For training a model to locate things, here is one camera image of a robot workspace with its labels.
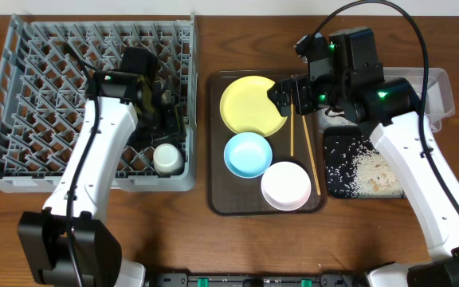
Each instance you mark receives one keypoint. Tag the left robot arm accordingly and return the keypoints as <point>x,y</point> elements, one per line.
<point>67,242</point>

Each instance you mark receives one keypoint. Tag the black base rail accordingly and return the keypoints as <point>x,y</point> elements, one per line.
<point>207,280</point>

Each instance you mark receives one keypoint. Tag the left wooden chopstick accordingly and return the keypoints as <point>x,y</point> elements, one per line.
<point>292,130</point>

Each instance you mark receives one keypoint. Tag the right wooden chopstick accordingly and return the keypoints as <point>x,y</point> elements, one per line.
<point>311,155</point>

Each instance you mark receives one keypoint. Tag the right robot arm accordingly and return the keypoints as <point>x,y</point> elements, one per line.
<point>390,115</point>

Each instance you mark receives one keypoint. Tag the spilled rice pile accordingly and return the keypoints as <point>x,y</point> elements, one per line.
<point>373,175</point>

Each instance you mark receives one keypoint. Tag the white bowl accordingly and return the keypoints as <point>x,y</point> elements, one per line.
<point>286,186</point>

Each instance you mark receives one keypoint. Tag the white cup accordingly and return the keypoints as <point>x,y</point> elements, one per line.
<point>168,160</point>

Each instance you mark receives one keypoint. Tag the light blue bowl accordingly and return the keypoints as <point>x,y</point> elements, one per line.
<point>247,155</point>

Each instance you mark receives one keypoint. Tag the brown serving tray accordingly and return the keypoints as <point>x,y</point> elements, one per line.
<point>230,195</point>

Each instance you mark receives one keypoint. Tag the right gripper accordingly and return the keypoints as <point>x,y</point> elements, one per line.
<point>299,85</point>

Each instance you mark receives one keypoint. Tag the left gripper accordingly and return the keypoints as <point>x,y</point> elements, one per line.
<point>170,120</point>

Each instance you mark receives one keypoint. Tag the grey dish rack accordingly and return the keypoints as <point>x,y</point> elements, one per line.
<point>42,97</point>

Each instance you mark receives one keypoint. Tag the black waste tray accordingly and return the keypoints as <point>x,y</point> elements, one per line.
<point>341,167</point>

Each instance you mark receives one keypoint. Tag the clear plastic bin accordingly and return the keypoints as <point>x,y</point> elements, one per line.
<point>439,103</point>

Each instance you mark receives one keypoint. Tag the wooden chopstick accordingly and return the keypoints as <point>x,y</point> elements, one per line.
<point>311,155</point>
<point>292,130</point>

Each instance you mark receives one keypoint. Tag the yellow plate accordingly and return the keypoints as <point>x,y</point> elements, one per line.
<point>245,107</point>

